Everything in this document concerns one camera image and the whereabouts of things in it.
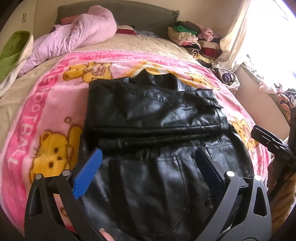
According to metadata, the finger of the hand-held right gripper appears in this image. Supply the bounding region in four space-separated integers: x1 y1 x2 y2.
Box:
251 125 286 153

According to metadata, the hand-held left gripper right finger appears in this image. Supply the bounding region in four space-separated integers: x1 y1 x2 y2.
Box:
194 148 272 241

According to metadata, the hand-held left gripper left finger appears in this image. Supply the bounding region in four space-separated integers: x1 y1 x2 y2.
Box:
24 148 111 241

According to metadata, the black leather jacket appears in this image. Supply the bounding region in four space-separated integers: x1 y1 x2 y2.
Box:
79 70 255 241

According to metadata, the heap of purple and white clothes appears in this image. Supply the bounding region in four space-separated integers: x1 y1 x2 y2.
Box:
211 67 240 88

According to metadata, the pile of folded clothes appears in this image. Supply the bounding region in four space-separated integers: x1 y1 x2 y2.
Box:
168 20 223 64

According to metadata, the person's left hand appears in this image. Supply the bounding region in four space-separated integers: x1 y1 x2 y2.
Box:
99 228 116 241

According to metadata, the pink printed blanket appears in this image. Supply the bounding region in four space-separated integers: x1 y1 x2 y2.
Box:
0 51 272 234

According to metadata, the cream curtain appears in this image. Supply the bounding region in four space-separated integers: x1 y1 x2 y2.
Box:
213 0 257 70

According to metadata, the window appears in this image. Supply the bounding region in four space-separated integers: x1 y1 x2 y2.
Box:
243 0 296 79

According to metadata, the light pink quilt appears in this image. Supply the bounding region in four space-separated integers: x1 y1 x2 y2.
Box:
17 5 117 77

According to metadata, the green and white blanket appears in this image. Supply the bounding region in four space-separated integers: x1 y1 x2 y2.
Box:
0 30 34 98

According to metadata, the red pillow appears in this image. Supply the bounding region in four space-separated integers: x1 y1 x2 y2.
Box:
116 25 137 36

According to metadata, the blue patterned pillow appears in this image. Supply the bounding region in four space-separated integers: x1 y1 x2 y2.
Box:
135 30 159 39

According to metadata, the pink pillow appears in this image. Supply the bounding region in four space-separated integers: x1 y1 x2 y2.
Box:
60 16 80 25

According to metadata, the grey-green bed headboard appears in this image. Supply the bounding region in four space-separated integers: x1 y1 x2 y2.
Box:
57 0 179 35

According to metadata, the cream wardrobe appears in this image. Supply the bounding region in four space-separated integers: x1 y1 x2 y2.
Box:
5 0 37 37

